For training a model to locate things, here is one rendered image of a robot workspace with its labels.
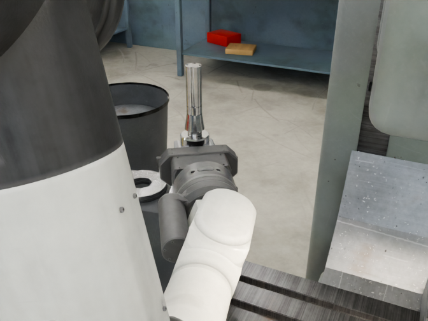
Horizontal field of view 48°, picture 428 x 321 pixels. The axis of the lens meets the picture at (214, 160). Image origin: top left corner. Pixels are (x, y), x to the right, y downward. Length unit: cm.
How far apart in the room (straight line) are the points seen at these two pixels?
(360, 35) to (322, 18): 400
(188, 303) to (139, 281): 18
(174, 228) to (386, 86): 28
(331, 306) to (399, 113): 48
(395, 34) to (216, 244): 27
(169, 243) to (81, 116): 33
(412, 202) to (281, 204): 177
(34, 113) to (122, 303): 10
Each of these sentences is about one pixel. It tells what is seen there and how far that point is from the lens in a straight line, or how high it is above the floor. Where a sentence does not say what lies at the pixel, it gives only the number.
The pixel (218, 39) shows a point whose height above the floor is 29.
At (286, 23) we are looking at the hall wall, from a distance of 510.
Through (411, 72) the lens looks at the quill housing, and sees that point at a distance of 52.
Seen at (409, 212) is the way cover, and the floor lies 97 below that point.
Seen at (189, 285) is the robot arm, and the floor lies 123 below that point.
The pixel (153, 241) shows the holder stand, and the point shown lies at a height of 103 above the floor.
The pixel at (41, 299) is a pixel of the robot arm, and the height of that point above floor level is 138.
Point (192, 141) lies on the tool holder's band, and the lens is 74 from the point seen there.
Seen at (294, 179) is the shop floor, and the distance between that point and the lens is 304.
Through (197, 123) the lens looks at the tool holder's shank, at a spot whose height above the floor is 124.
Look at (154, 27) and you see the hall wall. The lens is 575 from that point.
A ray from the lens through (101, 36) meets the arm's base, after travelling 29.
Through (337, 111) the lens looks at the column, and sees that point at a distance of 105.
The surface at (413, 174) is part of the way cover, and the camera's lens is 107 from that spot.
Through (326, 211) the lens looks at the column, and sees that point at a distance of 117.
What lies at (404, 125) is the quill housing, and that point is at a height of 133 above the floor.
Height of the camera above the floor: 154
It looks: 29 degrees down
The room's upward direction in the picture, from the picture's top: straight up
